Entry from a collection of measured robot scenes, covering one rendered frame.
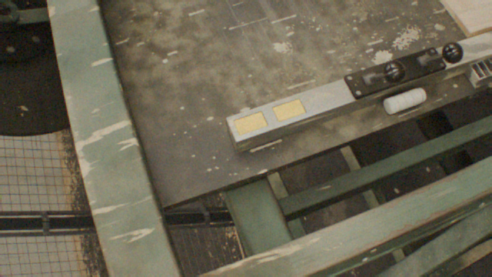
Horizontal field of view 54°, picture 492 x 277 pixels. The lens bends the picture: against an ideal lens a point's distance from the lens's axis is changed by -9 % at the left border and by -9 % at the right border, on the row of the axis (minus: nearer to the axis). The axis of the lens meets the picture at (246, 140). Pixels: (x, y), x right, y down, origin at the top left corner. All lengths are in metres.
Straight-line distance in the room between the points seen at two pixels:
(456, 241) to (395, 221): 0.77
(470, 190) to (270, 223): 0.34
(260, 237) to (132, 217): 0.23
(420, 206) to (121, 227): 0.46
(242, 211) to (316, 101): 0.22
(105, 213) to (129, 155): 0.10
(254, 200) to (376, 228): 0.22
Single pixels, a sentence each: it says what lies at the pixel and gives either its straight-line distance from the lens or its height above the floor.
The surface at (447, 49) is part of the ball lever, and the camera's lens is 0.88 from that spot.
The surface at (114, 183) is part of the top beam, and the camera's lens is 0.79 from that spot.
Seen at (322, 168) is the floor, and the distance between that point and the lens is 2.86.
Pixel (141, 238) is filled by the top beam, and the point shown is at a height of 1.83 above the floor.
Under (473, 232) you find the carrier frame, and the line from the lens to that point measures 1.55.
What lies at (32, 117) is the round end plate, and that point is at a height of 1.78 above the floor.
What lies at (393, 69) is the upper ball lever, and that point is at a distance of 0.82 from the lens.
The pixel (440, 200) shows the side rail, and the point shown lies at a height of 1.45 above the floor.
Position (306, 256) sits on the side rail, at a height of 1.63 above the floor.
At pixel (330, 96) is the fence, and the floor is 1.50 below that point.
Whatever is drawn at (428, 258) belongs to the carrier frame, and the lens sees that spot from 1.62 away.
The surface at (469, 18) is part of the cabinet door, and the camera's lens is 1.15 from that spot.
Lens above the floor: 2.21
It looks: 42 degrees down
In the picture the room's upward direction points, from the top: 86 degrees counter-clockwise
